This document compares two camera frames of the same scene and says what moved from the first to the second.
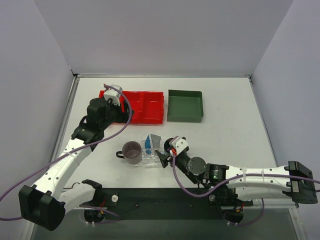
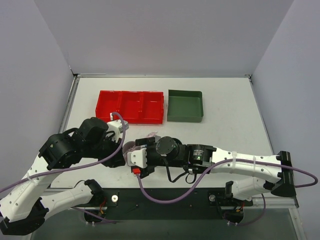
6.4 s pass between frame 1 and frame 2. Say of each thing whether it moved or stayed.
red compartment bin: stayed
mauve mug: stayed
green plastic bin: stayed
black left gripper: moved
